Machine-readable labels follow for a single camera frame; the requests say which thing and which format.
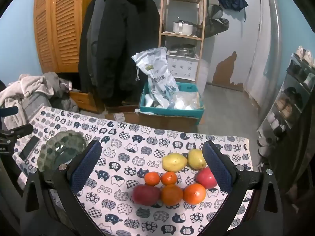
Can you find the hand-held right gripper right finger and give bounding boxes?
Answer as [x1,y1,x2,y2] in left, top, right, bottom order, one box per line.
[202,140,284,236]

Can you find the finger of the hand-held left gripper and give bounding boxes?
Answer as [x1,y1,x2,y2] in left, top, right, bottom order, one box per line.
[0,106,19,118]
[0,124,34,140]

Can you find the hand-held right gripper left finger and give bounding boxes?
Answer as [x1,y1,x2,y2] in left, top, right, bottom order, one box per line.
[21,140,102,236]

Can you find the red apple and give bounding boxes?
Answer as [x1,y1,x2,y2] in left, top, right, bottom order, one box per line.
[195,167,218,189]
[132,184,161,206]

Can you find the tinted glass bowl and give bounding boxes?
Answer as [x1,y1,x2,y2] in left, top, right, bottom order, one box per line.
[37,130,88,172]

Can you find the large orange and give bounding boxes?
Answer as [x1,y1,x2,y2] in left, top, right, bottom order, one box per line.
[160,184,184,206]
[183,183,207,205]

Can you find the small tangerine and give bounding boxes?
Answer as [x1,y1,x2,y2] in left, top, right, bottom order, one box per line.
[144,171,161,187]
[161,171,178,186]

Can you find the black smartphone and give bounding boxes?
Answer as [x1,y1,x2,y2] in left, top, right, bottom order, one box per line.
[18,136,40,161]

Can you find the grey fabric storage bag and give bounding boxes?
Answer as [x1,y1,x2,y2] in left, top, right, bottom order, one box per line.
[18,92,53,123]

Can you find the dark grey puffer jacket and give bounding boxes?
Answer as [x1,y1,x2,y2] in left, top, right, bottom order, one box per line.
[50,93,79,113]

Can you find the grey hoodie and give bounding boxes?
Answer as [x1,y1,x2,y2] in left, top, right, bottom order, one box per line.
[43,72,79,99]

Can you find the cat-print tablecloth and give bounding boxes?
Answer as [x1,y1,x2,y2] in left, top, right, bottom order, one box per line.
[13,106,254,236]

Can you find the small labelled cardboard box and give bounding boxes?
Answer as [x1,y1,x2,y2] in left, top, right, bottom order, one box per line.
[105,112,139,124]

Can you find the wooden drawer box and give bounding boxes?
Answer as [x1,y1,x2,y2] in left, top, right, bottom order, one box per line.
[69,90,105,115]

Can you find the large cardboard box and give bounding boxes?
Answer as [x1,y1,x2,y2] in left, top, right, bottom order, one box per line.
[136,114,200,133]

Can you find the teal plastic crate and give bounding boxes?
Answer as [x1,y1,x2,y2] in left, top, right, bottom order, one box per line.
[138,81,206,120]

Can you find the clear plastic bags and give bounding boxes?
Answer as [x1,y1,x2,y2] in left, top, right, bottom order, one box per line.
[170,91,201,111]

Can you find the shoe rack with shoes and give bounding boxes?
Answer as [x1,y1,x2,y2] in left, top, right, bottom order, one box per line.
[258,45,315,153]

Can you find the wooden louvered wardrobe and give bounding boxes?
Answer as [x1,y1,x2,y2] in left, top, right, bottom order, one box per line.
[33,0,109,74]

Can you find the white patterned storage box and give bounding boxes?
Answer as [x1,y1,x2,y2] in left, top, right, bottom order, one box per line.
[167,50,199,81]

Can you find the white rice bag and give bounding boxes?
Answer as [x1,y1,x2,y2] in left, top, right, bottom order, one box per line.
[131,47,180,109]

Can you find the white door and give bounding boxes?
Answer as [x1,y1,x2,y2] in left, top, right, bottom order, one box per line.
[244,0,282,111]

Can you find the steel pot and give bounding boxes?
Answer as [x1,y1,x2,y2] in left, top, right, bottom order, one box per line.
[169,44,197,57]

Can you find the wooden shelf rack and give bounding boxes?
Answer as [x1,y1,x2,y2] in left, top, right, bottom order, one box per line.
[159,0,206,83]

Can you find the black coat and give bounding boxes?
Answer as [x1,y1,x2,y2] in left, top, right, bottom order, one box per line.
[78,0,161,104]

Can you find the dark cap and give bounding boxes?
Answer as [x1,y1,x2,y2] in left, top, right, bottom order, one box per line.
[205,17,230,38]

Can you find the grey cap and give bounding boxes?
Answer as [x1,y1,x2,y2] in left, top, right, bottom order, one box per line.
[208,4,224,20]

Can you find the dark blue umbrella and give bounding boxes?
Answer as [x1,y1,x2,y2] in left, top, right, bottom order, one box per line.
[218,0,249,13]

